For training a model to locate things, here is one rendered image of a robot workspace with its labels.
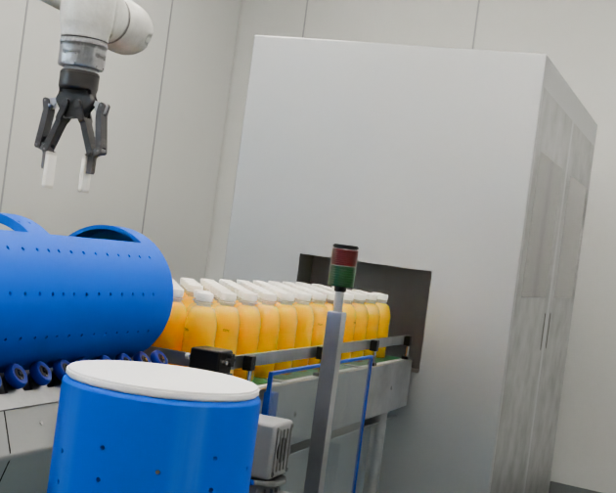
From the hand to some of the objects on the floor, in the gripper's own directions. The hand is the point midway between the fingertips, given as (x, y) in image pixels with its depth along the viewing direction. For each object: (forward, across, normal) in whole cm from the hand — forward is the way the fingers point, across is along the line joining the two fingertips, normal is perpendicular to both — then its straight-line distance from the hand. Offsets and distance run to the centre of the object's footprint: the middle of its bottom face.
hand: (66, 175), depth 217 cm
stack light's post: (+132, +35, +69) cm, 153 cm away
